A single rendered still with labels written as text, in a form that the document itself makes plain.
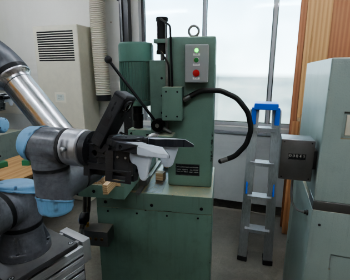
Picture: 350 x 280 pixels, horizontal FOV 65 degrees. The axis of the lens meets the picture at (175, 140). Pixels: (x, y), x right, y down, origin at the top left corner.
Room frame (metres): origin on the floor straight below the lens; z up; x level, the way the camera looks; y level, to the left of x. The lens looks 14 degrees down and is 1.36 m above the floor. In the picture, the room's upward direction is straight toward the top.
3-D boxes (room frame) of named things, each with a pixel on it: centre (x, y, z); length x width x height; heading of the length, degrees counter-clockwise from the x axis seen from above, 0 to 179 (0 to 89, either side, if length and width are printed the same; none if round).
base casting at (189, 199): (1.44, 0.08, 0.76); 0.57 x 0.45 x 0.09; 81
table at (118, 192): (1.40, 0.32, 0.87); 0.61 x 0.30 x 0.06; 171
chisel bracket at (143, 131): (1.46, 0.18, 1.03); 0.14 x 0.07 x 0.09; 81
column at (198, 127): (1.42, -0.09, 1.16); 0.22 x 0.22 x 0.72; 81
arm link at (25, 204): (0.77, 0.48, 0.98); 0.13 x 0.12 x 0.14; 162
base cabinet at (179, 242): (1.44, 0.08, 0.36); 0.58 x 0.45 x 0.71; 81
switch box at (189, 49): (1.27, -0.10, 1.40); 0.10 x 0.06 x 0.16; 81
